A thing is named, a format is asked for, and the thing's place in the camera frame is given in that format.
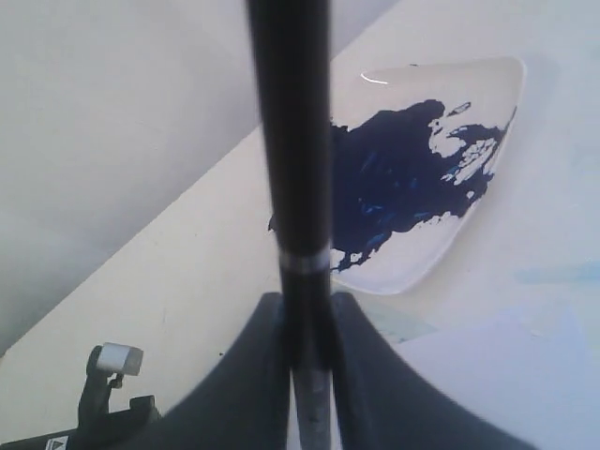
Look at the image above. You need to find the black paintbrush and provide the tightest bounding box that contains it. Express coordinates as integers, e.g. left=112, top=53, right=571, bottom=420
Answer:
left=247, top=1, right=332, bottom=449

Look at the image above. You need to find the white square paint plate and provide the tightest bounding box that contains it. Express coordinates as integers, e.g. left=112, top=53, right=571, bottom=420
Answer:
left=266, top=55, right=529, bottom=296

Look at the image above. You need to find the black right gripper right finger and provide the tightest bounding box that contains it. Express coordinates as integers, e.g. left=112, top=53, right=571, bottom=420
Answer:
left=330, top=292, right=530, bottom=449

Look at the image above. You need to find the white paper sheet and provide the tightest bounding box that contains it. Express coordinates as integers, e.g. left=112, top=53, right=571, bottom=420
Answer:
left=395, top=308, right=599, bottom=449

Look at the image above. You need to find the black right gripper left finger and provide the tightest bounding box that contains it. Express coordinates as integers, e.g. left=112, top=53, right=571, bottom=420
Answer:
left=126, top=292, right=290, bottom=450

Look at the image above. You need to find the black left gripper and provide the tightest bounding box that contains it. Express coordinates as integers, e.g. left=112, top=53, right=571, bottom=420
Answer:
left=1, top=396, right=161, bottom=450

